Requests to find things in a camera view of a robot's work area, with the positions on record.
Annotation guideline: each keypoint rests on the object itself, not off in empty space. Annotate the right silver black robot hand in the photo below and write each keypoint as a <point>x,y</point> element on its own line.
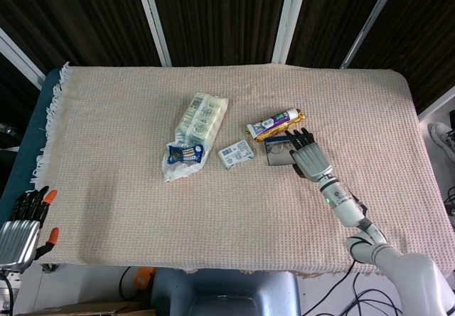
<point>313,159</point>

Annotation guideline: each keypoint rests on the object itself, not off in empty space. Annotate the left silver robot hand orange fingertips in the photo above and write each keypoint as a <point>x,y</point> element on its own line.
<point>17,239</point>

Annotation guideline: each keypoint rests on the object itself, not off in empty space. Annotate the blue grey glasses case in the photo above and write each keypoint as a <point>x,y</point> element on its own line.
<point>279,160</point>

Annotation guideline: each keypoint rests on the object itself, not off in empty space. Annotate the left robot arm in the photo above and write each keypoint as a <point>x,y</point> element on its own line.
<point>5,291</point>

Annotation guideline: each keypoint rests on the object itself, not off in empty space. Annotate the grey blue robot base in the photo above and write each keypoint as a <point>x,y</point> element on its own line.
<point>227,294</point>

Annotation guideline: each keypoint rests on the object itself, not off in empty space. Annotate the small white blue packet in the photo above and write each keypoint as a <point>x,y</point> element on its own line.
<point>236,154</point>

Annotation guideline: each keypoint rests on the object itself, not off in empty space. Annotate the table caster wheel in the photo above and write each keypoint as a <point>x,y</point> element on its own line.
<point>49,267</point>

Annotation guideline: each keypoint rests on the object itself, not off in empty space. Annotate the gold foil snack pack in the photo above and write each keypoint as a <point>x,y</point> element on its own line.
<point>273,135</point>

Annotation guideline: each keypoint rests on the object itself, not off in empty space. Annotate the white purple toothpaste tube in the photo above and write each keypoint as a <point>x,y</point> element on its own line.
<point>272,122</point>

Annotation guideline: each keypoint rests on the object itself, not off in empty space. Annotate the pale yellow tissue pack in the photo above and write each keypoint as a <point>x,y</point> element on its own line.
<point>202,116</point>

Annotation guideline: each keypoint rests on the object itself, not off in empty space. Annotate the blue Oreo cookie pack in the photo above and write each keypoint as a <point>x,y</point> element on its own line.
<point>185,153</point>

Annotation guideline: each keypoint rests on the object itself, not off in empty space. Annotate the beige waffle tablecloth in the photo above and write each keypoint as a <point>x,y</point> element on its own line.
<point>142,205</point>

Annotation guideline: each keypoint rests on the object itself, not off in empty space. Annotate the orange device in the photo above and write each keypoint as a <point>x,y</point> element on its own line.
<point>144,278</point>

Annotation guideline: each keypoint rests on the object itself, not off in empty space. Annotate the white sneaker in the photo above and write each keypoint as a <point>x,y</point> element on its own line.
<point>444,138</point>

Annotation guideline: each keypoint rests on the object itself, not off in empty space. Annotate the white plastic bag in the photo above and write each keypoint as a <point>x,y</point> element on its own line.
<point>177,172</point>

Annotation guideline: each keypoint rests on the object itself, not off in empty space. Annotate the silver aluminium extrusion post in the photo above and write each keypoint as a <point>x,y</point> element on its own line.
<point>437,104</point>
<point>289,17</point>
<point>153,17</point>
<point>21,59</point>
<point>371,20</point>

